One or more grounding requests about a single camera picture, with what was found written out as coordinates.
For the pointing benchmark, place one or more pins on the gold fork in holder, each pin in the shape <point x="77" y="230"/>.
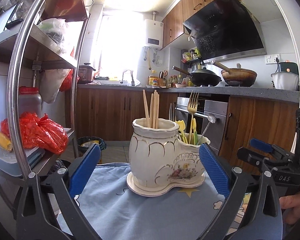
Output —
<point x="192" y="109"/>

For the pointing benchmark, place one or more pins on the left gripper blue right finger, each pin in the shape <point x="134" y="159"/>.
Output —
<point x="214" y="169"/>

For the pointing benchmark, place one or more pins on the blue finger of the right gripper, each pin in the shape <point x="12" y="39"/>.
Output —
<point x="261" y="145"/>
<point x="250" y="156"/>

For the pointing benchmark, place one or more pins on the white floral ceramic utensil holder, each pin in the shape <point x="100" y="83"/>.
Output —
<point x="160" y="161"/>

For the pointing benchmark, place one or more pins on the kitchen faucet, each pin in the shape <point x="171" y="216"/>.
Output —
<point x="127" y="78"/>

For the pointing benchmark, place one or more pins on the white water heater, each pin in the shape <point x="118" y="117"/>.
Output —
<point x="153" y="34"/>

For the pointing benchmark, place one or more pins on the brown clay pot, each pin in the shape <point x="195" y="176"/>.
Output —
<point x="236" y="77"/>

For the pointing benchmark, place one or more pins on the stainless steel shelf rack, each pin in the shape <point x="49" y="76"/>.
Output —
<point x="28" y="46"/>

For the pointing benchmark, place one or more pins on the blue cartoon table cloth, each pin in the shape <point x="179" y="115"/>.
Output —
<point x="116" y="212"/>

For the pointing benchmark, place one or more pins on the dark rice cooker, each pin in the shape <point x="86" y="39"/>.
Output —
<point x="86" y="73"/>

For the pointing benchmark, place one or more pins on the red plastic bag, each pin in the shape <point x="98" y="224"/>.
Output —
<point x="43" y="133"/>

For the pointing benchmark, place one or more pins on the silver spoon in holder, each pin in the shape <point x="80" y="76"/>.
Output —
<point x="211" y="120"/>

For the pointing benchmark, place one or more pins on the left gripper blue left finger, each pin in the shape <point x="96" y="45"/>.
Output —
<point x="81" y="169"/>

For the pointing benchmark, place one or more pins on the brown liquid plastic jug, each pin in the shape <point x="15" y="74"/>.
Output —
<point x="29" y="101"/>

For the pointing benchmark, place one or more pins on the yellow plastic utensil in holder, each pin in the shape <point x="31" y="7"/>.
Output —
<point x="192" y="136"/>

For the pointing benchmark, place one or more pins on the yellow tin can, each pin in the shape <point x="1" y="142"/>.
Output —
<point x="153" y="80"/>

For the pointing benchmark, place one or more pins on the wooden chopsticks in holder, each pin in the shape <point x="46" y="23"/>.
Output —
<point x="152" y="112"/>

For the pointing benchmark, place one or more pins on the black wok with handle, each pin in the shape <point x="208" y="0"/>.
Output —
<point x="201" y="77"/>

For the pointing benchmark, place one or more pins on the stainless steel built-in oven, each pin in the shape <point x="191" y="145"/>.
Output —
<point x="178" y="111"/>

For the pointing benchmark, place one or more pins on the black range hood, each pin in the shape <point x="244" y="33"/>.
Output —
<point x="225" y="29"/>

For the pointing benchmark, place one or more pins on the person's right hand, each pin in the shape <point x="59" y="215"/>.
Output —
<point x="292" y="204"/>

